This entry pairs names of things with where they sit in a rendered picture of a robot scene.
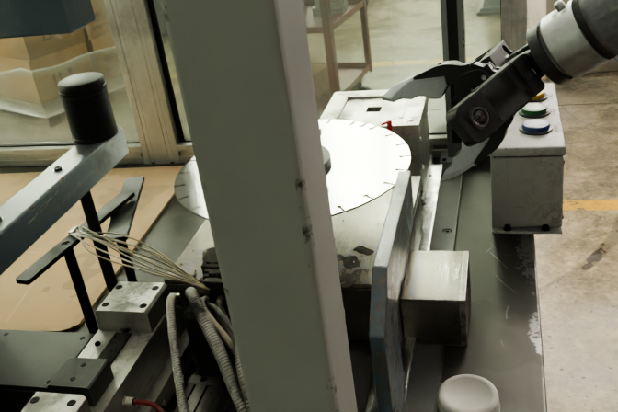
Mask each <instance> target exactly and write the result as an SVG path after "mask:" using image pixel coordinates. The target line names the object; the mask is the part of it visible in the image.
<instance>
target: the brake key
mask: <svg viewBox="0 0 618 412"><path fill-rule="evenodd" d="M522 128H523V129H524V130H525V131H527V132H545V131H547V130H549V122H548V121H547V120H542V119H531V120H526V121H525V122H524V123H523V124H522Z"/></svg>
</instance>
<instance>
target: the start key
mask: <svg viewBox="0 0 618 412"><path fill-rule="evenodd" d="M521 112H522V113H523V114H526V115H541V114H544V113H545V112H547V106H546V105H545V104H542V103H528V104H526V105H525V107H523V108H522V109H521Z"/></svg>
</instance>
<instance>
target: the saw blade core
mask: <svg viewBox="0 0 618 412"><path fill-rule="evenodd" d="M318 122H319V128H320V129H322V135H320V136H321V143H322V146H324V147H325V148H327V149H328V150H329V152H330V156H331V164H330V166H329V167H328V168H327V169H326V183H327V190H328V197H329V204H330V211H331V217H332V216H335V215H338V214H341V213H343V211H344V212H348V211H351V210H354V209H356V208H359V207H360V206H362V205H365V204H367V203H369V202H371V201H372V200H376V199H377V198H379V197H381V196H382V195H383V194H385V193H386V192H387V191H389V190H390V189H392V188H393V187H394V185H395V182H396V178H397V174H398V172H399V171H407V170H408V169H409V167H410V163H411V153H410V150H409V148H408V146H407V144H406V143H405V141H404V140H403V139H402V138H400V137H399V136H398V135H396V134H394V133H393V132H390V131H388V130H386V129H384V128H382V127H379V126H377V127H376V125H372V124H369V123H368V124H366V125H365V126H363V127H359V126H361V125H362V124H363V123H364V122H359V121H356V122H355V121H353V120H318ZM174 191H175V195H176V198H177V200H178V202H179V203H180V205H181V206H182V207H184V208H185V209H186V210H187V211H189V212H191V213H193V214H195V215H197V216H199V217H200V218H203V219H206V220H209V218H208V214H207V210H206V205H205V201H204V197H203V193H202V188H201V184H200V177H199V172H198V168H197V164H196V160H195V156H194V157H192V158H191V159H190V161H188V162H187V163H186V164H185V165H184V166H183V167H182V168H181V169H180V171H179V172H178V174H177V177H176V179H175V183H174ZM366 196H367V197H366ZM339 207H340V208H341V209H342V210H343V211H342V210H341V209H340V208H339Z"/></svg>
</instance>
